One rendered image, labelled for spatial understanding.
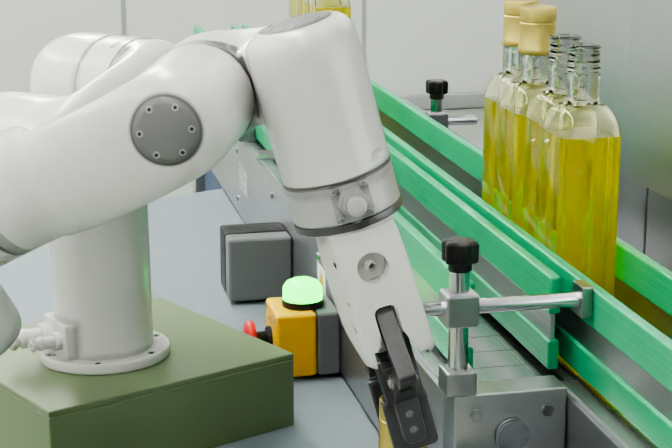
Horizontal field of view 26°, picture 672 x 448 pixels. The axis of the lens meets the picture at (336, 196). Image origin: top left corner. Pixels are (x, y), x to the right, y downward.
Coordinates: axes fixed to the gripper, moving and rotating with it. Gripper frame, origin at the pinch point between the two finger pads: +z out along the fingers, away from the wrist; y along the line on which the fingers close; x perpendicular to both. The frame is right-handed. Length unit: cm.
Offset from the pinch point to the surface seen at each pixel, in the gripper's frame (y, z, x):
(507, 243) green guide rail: 25.5, -0.2, -16.3
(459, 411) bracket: 10.4, 6.5, -5.7
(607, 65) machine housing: 55, -5, -39
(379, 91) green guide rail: 109, 2, -23
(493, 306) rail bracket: 10.9, -0.9, -10.5
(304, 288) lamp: 52, 7, 0
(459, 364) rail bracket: 10.6, 2.7, -6.7
